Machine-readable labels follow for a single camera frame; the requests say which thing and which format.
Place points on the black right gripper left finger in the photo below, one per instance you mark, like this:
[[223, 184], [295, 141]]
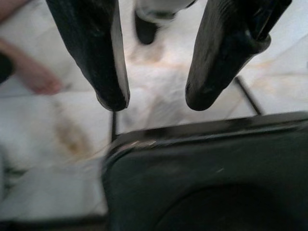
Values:
[[96, 48]]

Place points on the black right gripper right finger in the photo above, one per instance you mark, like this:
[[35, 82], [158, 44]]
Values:
[[216, 60]]

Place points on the person leg grey trousers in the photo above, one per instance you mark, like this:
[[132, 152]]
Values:
[[145, 29]]

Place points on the person bare foot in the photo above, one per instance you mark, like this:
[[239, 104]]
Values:
[[36, 74]]

